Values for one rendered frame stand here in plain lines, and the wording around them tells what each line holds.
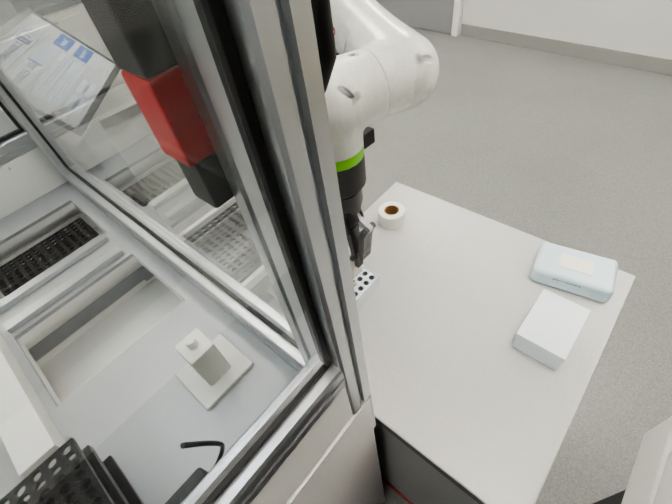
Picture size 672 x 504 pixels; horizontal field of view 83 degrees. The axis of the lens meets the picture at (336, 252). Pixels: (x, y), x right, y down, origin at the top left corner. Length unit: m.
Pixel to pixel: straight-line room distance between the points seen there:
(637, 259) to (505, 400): 1.52
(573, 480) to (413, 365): 0.92
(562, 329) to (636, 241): 1.50
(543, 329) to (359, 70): 0.56
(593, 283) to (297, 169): 0.78
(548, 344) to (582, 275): 0.20
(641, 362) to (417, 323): 1.19
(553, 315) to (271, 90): 0.73
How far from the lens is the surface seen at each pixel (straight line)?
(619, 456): 1.69
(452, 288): 0.90
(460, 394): 0.78
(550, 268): 0.92
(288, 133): 0.21
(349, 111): 0.53
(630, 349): 1.90
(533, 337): 0.81
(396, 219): 0.98
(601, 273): 0.95
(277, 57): 0.20
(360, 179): 0.61
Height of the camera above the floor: 1.48
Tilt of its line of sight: 48 degrees down
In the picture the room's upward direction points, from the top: 11 degrees counter-clockwise
